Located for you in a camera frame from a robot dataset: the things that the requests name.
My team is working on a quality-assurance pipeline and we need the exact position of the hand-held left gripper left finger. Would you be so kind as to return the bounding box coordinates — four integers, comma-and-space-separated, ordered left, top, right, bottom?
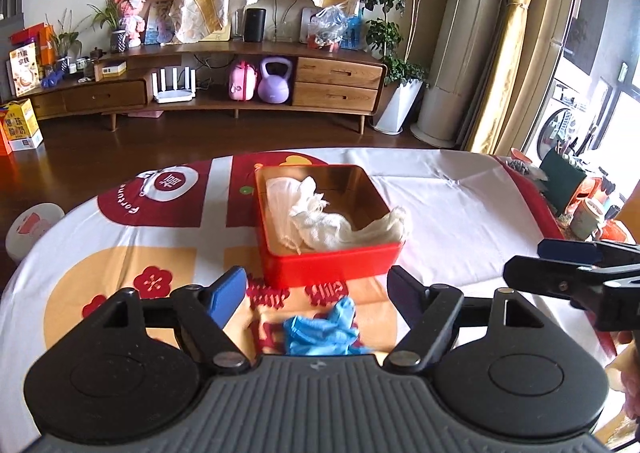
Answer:
82, 267, 251, 374

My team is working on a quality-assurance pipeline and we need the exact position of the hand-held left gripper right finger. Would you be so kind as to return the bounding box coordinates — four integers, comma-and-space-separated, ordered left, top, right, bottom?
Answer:
382, 265, 546, 374

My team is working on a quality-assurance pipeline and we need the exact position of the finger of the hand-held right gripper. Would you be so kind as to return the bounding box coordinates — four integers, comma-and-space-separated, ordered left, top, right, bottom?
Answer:
502, 255, 640, 306
538, 238, 640, 267

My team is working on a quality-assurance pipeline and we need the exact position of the red tin box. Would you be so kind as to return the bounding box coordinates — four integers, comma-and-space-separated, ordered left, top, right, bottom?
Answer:
254, 164, 407, 289

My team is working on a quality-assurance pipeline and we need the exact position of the blue rubber glove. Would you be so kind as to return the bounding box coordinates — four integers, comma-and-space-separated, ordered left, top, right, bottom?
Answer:
283, 297, 373, 358

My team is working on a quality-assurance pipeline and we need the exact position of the ceramic mug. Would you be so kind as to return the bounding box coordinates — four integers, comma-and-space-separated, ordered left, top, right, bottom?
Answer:
570, 197, 606, 240

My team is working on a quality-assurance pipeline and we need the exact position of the green container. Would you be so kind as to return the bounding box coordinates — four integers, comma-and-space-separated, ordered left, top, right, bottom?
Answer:
539, 148, 589, 216

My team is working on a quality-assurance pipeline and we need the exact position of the white mesh bag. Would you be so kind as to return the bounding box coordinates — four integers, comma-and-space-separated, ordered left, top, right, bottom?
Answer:
265, 177, 306, 255

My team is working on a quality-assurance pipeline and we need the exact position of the washing machine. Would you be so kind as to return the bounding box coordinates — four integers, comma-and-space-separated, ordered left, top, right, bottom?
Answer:
537, 79, 609, 154

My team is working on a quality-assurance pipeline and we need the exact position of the white planter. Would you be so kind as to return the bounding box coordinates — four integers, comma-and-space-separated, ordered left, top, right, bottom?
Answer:
372, 78, 426, 136

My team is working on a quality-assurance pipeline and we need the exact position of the yellow curtain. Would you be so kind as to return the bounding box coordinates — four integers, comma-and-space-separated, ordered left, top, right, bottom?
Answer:
464, 0, 592, 156

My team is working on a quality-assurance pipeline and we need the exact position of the white round stool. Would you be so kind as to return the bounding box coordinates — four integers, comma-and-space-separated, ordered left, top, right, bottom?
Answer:
6, 203, 66, 265

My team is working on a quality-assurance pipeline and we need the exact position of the white router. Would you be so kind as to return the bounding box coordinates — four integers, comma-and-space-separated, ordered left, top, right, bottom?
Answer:
151, 67, 197, 104

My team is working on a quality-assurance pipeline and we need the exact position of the purple kettlebell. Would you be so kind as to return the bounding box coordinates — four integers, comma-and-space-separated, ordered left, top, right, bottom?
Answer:
257, 57, 293, 104

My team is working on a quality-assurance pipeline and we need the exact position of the pink toy case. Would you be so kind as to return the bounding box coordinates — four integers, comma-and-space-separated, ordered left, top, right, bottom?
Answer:
228, 59, 260, 102

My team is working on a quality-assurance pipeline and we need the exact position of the standing air conditioner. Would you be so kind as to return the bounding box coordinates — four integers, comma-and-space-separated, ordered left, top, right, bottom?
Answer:
411, 0, 532, 150

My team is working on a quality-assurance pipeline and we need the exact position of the wooden media cabinet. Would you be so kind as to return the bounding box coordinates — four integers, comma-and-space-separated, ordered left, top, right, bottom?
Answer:
25, 39, 389, 135

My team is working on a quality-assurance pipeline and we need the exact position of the small yellow white box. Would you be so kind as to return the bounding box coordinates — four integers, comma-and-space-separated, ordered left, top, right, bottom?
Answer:
94, 60, 128, 82

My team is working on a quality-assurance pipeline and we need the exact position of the yellow carton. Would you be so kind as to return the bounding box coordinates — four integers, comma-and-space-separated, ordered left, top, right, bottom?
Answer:
0, 99, 45, 152

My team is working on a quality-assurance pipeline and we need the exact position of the blue bag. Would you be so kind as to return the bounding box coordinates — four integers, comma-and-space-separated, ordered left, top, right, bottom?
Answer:
342, 15, 365, 52

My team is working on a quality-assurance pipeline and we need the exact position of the black speaker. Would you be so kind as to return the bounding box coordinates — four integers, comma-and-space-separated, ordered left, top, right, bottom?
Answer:
243, 8, 268, 43

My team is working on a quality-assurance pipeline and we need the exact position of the orchid in patterned pot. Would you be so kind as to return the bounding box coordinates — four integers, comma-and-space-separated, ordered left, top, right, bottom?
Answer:
89, 0, 131, 54

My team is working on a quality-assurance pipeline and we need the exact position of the clear plastic bag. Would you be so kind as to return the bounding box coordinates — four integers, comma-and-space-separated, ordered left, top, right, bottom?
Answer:
307, 4, 349, 50

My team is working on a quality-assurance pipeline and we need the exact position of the white scalloped board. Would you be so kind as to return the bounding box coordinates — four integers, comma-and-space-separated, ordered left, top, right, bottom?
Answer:
252, 0, 322, 43

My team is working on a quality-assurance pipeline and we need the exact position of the pink plush toy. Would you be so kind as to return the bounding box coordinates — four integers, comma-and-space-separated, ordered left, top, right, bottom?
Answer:
115, 0, 149, 49

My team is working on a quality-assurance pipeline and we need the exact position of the small potted plant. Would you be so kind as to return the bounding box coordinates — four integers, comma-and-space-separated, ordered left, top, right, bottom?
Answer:
49, 8, 84, 74

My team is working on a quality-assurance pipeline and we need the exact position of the snack box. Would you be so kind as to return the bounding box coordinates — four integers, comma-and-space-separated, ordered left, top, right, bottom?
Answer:
6, 43, 41, 98

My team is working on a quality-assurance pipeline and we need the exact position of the orange gift box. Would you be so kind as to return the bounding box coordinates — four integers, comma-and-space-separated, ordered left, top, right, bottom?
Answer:
10, 23, 57, 68

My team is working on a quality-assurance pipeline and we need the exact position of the white drawstring bag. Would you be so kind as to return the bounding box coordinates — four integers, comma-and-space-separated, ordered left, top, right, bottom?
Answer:
340, 206, 414, 250

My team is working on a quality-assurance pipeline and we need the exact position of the pastel picture frame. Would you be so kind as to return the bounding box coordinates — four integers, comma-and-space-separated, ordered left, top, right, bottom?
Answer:
144, 0, 177, 45

